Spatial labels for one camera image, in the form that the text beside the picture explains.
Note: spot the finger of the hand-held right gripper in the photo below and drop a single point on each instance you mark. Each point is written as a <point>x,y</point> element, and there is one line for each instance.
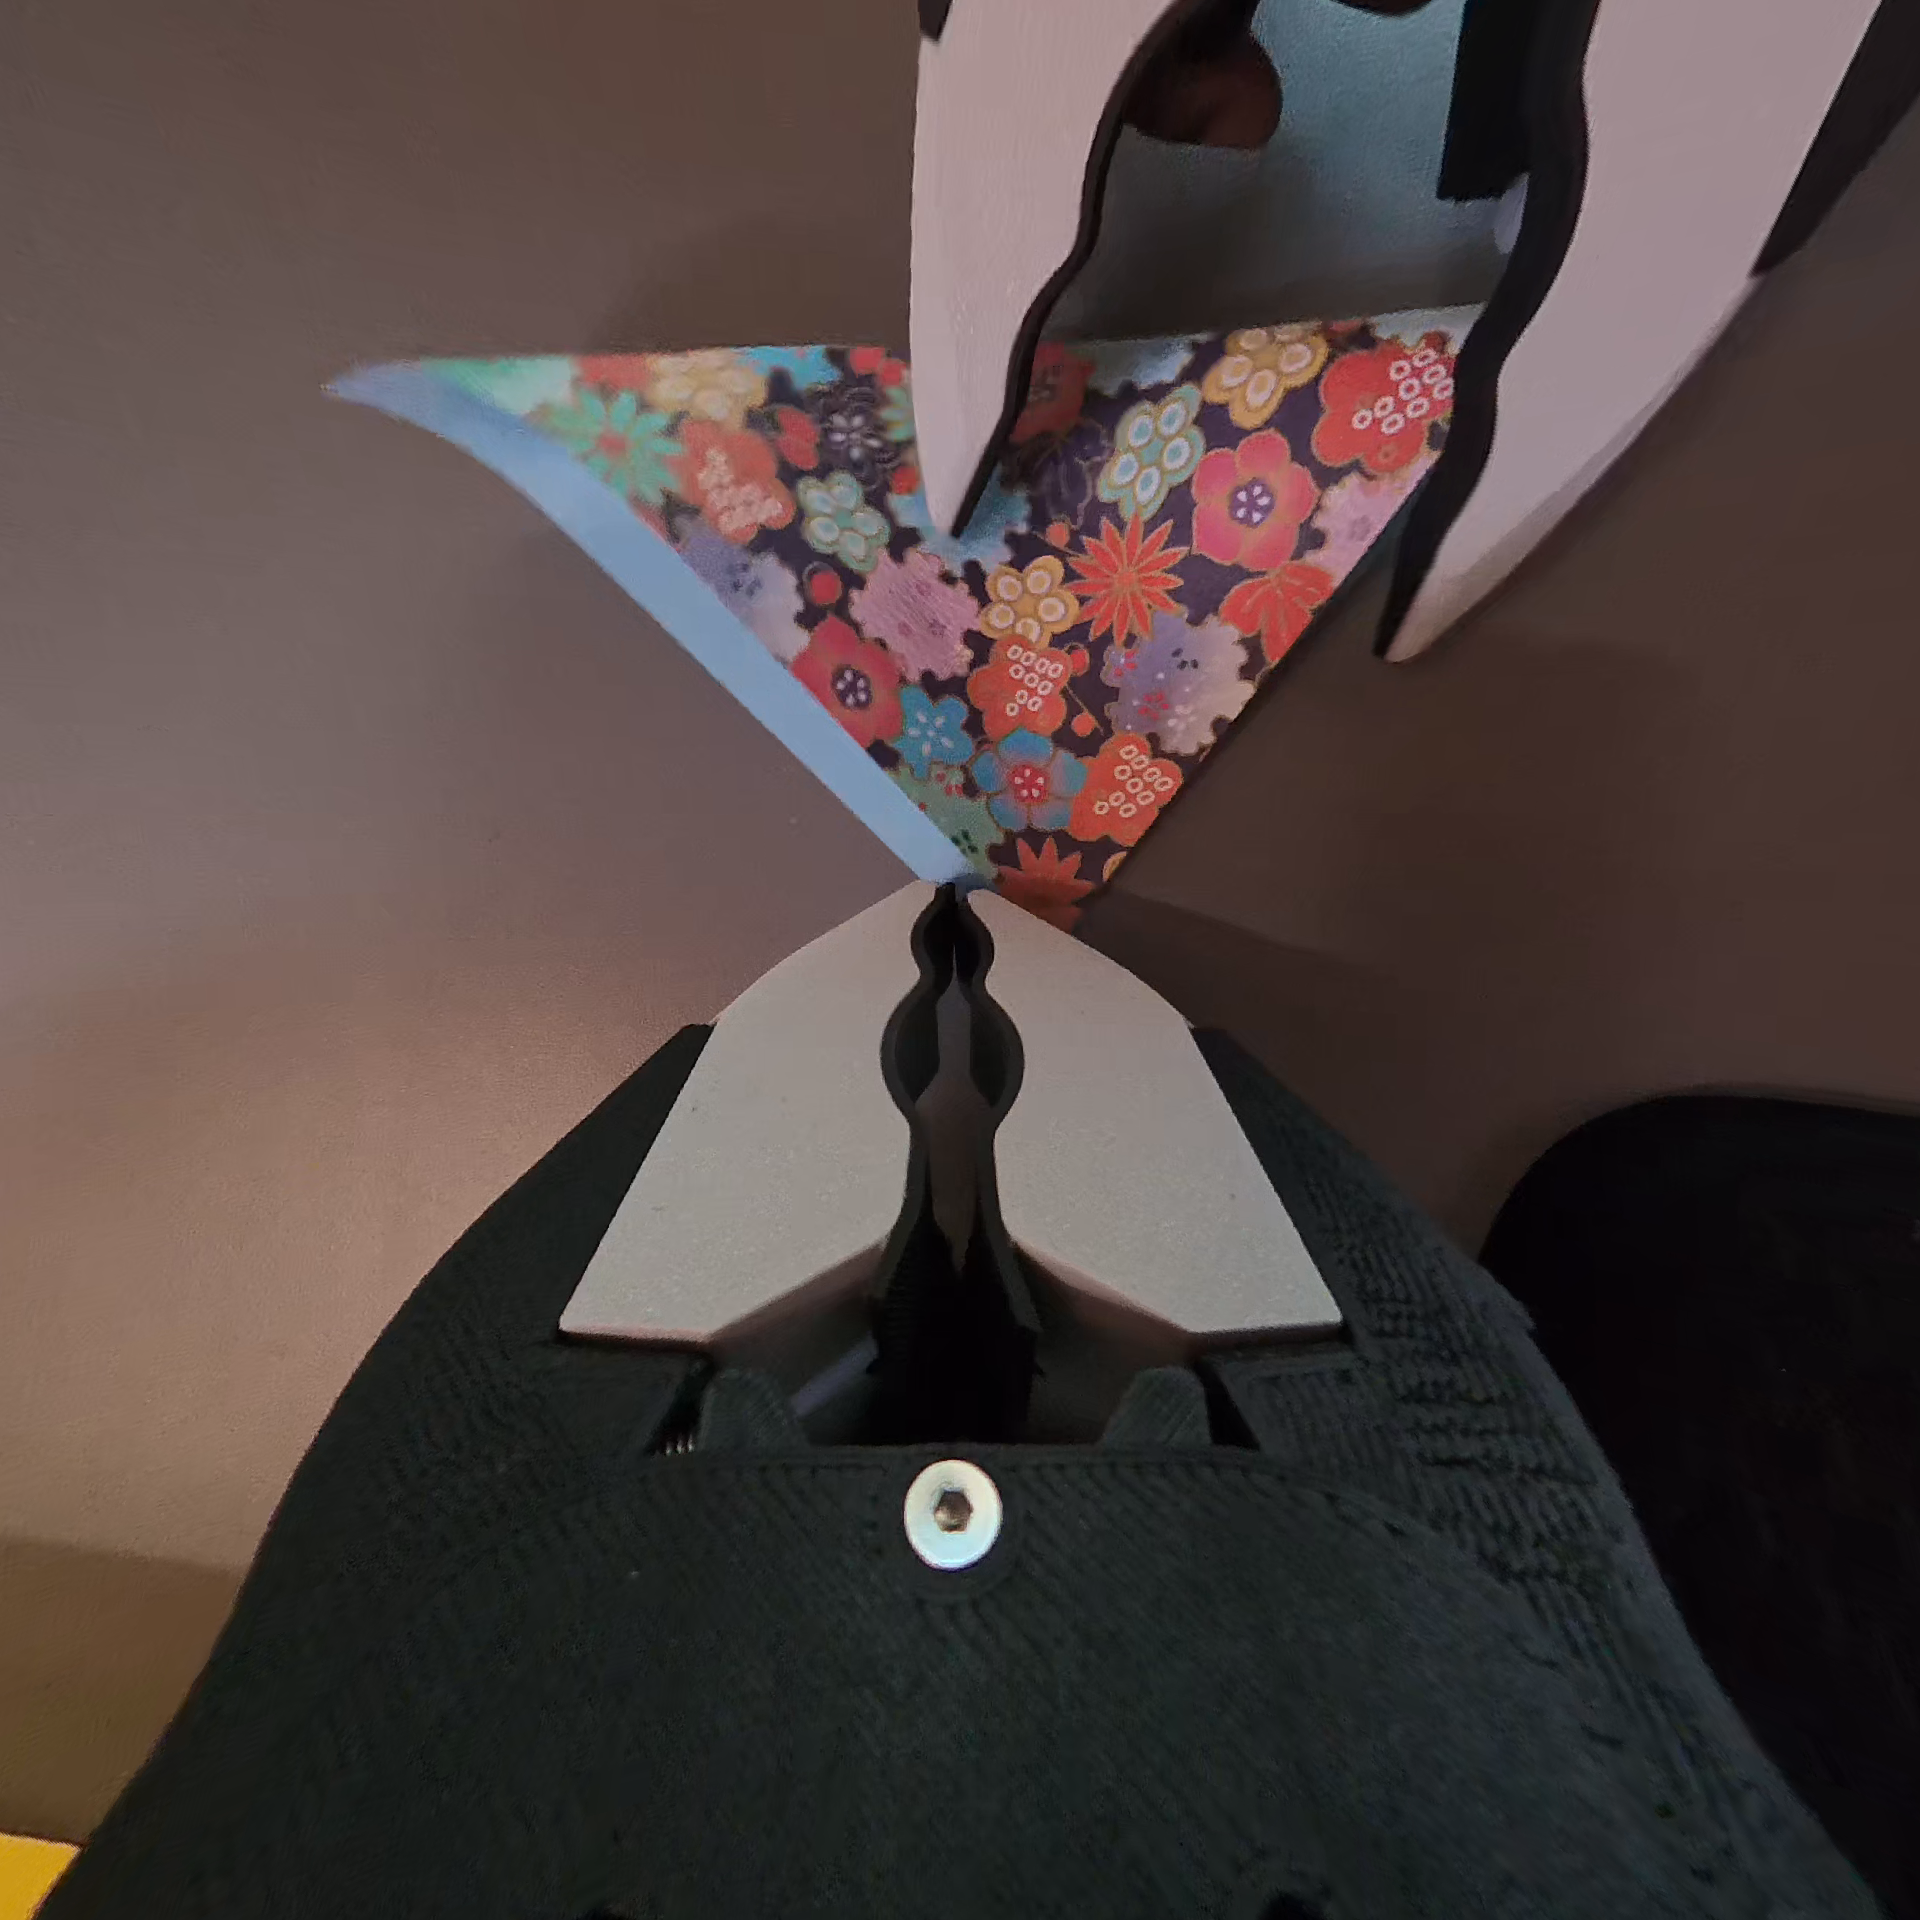
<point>991,184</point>
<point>1678,236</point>

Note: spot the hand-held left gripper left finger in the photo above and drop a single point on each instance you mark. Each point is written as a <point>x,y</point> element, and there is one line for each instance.
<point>747,1172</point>

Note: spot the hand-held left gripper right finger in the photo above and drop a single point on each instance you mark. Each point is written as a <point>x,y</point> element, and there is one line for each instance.
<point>1158,1172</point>

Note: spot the dark flower origami paper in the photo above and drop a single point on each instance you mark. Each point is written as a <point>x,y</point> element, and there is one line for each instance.
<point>1055,603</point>

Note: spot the person's right hand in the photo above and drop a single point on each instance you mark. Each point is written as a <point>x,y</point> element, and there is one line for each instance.
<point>1221,99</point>

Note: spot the black rounded pad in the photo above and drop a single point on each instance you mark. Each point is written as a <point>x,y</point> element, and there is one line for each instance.
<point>1740,1349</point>

